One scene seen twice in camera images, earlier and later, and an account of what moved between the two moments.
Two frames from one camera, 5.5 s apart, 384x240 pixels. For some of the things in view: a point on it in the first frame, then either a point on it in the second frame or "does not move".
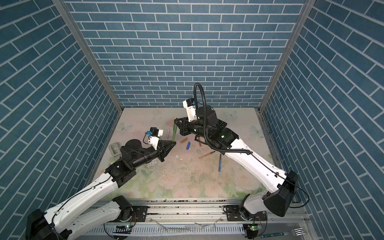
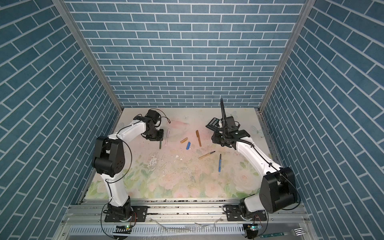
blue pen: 220,163 does not move
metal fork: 296,232 does not move
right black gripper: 184,126 to 215,138
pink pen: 168,134 does not move
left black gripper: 161,150 to 160,137
